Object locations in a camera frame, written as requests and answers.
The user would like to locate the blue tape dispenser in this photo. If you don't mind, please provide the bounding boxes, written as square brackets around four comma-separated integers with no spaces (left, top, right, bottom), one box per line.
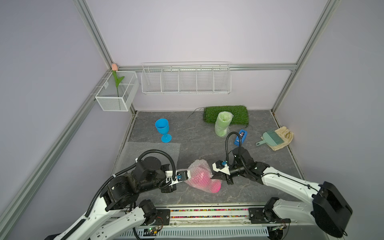
[234,130,248,147]

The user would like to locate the pink plastic wine glass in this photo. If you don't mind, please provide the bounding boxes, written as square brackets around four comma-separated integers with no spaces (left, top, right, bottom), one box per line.
[187,168,222,194]

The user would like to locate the green plastic wine glass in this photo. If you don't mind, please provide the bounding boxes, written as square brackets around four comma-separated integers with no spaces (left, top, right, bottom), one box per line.
[215,112,232,136]

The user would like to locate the blue plastic wine glass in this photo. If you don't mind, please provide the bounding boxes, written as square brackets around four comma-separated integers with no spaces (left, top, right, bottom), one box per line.
[155,119,172,143]

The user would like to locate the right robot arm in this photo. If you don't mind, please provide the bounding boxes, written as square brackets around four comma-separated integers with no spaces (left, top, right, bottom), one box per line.
[213,143,353,238]

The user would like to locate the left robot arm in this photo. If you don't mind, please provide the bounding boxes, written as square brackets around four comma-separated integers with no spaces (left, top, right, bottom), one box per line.
[46,150,179,240]

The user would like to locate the green dustpan brush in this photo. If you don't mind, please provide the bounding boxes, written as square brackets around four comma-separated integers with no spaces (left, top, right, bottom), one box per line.
[256,130,284,147]

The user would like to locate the artificial grass mat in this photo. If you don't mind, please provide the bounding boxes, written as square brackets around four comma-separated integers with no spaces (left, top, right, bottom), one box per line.
[203,105,249,125]

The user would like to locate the artificial tulip flower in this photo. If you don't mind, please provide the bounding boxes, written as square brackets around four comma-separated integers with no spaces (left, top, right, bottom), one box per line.
[111,63,125,97]

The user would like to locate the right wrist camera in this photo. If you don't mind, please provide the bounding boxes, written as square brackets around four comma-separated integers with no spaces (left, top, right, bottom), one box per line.
[212,161,231,175]

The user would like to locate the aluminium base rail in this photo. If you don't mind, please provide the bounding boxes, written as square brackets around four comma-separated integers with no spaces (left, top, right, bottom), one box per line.
[78,204,346,240]

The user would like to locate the white mesh wall basket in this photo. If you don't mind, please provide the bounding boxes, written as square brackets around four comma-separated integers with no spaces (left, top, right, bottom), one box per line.
[95,71,140,112]

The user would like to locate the white wire wall rack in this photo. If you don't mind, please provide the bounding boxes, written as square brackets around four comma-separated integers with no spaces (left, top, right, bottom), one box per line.
[141,62,232,95]

